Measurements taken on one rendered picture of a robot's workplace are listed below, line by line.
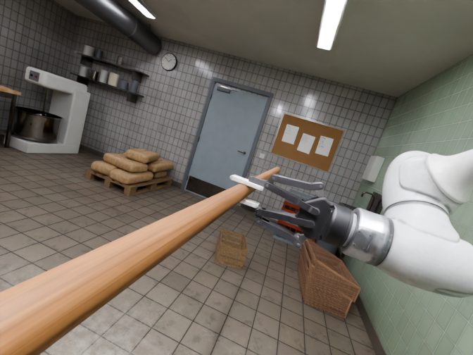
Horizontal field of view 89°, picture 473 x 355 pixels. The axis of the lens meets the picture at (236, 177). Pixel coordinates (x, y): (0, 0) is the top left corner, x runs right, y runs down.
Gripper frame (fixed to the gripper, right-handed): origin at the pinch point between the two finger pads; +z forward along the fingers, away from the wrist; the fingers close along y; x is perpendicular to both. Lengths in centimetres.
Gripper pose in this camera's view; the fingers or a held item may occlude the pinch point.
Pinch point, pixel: (244, 191)
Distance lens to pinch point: 48.5
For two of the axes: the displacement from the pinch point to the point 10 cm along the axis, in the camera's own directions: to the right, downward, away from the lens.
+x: 2.5, -0.8, 9.6
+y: -3.0, 9.4, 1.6
